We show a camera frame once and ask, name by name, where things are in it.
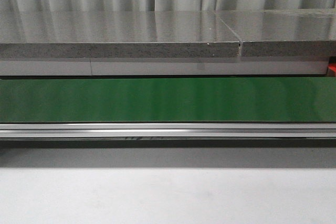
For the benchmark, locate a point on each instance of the grey speckled stone slab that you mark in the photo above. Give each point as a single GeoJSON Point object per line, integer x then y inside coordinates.
{"type": "Point", "coordinates": [103, 34]}

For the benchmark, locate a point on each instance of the red object at edge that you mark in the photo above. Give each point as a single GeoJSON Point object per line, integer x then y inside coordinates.
{"type": "Point", "coordinates": [331, 72]}

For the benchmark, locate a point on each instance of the green conveyor belt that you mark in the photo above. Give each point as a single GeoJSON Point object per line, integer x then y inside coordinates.
{"type": "Point", "coordinates": [224, 99]}

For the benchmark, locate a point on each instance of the aluminium conveyor side rail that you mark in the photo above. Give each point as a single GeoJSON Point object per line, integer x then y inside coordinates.
{"type": "Point", "coordinates": [169, 130]}

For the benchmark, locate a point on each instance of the white cabinet panel under slab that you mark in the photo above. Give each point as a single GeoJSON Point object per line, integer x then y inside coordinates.
{"type": "Point", "coordinates": [162, 67]}

